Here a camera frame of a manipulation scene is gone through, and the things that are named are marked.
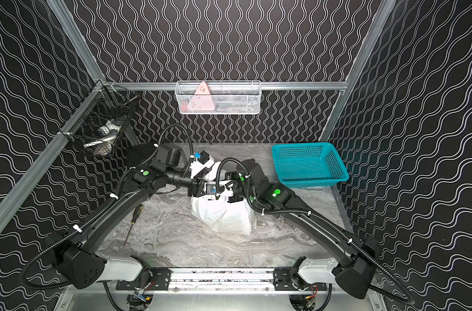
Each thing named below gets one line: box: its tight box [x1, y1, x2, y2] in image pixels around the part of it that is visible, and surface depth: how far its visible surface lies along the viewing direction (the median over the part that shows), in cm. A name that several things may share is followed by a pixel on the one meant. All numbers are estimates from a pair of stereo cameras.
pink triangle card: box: [186, 81, 216, 111], surface depth 91 cm
